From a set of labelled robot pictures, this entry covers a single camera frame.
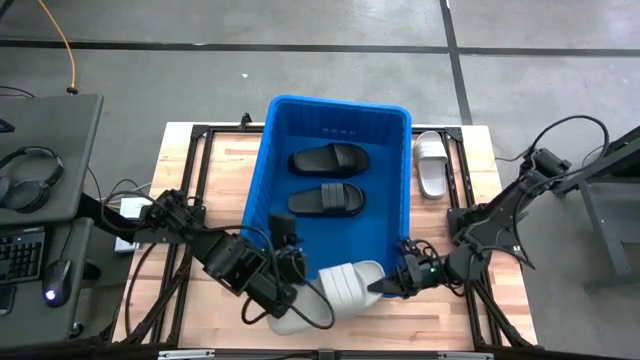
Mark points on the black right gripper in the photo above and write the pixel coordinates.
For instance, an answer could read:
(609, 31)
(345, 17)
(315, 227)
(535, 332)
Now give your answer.
(425, 275)

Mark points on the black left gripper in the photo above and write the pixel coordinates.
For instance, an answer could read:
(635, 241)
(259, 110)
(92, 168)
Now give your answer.
(280, 287)

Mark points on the grey foam slide sandal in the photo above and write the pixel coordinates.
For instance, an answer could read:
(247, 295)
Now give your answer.
(350, 287)

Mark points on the black foam slide sandal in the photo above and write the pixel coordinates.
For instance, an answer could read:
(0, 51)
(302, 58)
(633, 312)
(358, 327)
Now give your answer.
(310, 202)
(315, 161)

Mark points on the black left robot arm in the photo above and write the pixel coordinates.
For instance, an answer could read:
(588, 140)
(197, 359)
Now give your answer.
(220, 250)

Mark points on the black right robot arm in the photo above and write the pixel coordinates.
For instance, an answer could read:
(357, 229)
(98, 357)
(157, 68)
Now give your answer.
(505, 210)

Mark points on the blue plastic bin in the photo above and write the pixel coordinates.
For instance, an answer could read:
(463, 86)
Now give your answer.
(380, 200)

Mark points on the white foam slide sandal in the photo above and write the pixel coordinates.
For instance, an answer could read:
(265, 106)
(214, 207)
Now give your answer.
(431, 175)

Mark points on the white power box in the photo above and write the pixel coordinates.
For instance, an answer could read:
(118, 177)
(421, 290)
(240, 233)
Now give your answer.
(131, 207)

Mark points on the black round object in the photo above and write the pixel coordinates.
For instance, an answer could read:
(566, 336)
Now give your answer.
(91, 271)

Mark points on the black caster wheel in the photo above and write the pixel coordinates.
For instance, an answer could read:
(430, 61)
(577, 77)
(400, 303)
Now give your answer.
(76, 330)

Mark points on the dark grey metal stand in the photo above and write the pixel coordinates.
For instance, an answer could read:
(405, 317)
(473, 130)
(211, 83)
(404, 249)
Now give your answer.
(598, 225)

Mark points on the black computer mouse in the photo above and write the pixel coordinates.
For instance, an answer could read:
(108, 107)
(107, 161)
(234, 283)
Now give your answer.
(56, 282)

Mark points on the grey desk surface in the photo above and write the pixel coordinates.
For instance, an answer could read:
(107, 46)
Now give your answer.
(50, 130)
(30, 330)

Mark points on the black keyboard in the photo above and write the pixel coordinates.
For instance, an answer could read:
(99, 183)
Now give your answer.
(20, 255)

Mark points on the black headphones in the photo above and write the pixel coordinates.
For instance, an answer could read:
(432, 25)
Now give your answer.
(30, 195)

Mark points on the dark phone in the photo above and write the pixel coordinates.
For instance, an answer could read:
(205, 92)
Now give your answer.
(6, 300)

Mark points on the black flat device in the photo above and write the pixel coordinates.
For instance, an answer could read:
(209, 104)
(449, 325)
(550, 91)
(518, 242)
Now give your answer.
(6, 126)

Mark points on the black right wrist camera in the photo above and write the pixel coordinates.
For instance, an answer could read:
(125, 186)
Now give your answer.
(407, 250)

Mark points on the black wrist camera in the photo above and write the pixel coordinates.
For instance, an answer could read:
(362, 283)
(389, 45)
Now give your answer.
(283, 229)
(407, 250)

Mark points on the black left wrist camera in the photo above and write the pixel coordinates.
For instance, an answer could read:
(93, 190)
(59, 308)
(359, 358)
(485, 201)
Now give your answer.
(283, 229)

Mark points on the table-level camera mount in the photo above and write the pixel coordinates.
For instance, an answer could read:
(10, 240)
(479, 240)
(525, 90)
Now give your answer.
(326, 354)

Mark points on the silver metal bracket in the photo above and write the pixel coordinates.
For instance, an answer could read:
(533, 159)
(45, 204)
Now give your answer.
(187, 354)
(465, 355)

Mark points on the black aluminium frame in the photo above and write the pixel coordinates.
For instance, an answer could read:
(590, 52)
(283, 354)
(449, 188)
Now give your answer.
(198, 131)

